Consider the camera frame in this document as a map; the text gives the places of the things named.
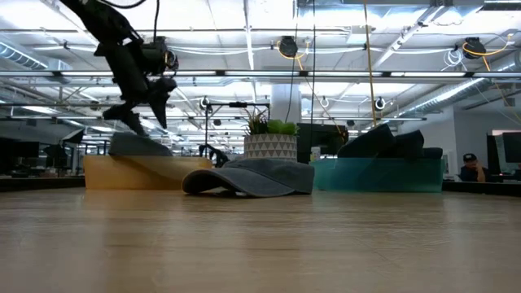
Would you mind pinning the grey cap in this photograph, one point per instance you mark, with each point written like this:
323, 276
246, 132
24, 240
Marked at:
138, 144
260, 175

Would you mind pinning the long ceiling light bar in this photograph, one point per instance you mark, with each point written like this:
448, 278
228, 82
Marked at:
244, 73

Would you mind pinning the orange translucent plastic bin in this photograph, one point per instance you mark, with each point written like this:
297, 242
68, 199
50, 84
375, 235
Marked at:
102, 175

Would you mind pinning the spiky artificial air plant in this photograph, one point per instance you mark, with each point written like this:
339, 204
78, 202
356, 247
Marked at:
256, 126

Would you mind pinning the person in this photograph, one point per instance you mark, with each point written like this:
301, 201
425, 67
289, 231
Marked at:
472, 171

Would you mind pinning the green translucent plastic bin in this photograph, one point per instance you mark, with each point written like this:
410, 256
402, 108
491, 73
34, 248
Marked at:
378, 175

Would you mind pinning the green artificial succulent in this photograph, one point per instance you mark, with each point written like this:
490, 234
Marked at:
281, 128

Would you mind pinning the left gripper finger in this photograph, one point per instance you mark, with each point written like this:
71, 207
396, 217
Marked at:
159, 108
124, 114

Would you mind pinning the black computer monitor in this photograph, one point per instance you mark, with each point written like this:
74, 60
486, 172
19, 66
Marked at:
325, 138
20, 150
493, 154
512, 146

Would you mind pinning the silver ventilation duct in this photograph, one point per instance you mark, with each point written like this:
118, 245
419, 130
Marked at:
24, 59
460, 91

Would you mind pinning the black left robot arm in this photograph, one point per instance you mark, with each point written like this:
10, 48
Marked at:
99, 18

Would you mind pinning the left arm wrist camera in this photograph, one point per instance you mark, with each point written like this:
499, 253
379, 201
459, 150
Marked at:
150, 55

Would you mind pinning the white triangle-pattern plant pot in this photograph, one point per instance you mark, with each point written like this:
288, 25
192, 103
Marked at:
270, 146

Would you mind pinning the white bottle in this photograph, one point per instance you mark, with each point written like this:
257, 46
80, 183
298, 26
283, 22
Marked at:
315, 154

